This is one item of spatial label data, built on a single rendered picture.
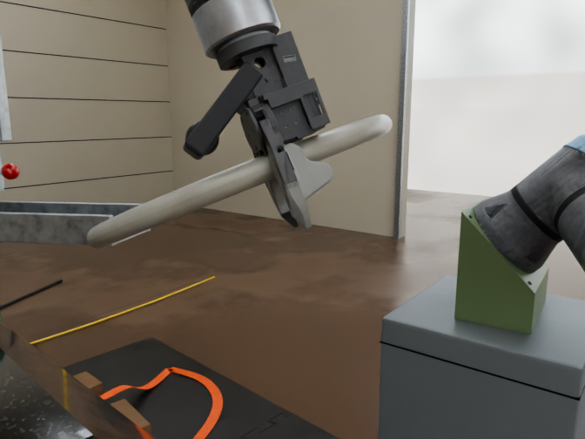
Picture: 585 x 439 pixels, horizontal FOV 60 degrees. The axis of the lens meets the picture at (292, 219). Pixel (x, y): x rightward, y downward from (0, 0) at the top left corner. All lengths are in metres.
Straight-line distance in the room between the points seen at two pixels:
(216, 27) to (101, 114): 6.57
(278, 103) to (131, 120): 6.84
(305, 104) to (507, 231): 0.68
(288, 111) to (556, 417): 0.79
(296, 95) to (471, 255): 0.69
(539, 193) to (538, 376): 0.36
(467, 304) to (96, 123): 6.28
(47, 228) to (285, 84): 0.51
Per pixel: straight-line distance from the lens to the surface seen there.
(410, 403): 1.23
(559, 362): 1.08
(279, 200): 0.61
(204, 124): 0.55
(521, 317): 1.17
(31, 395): 1.00
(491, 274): 1.15
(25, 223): 0.96
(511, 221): 1.15
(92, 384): 2.53
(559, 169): 1.14
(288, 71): 0.59
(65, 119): 6.87
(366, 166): 5.70
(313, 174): 0.55
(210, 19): 0.58
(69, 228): 0.90
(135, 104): 7.42
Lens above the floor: 1.29
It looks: 11 degrees down
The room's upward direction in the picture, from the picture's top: straight up
